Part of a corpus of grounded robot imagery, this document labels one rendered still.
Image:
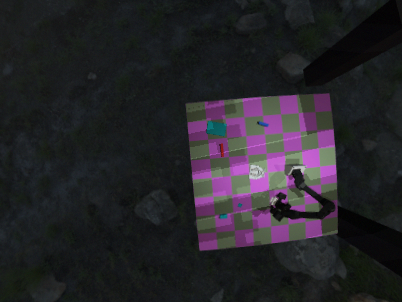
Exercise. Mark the teal flat rectangular plate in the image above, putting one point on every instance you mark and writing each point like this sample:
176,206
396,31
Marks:
216,128

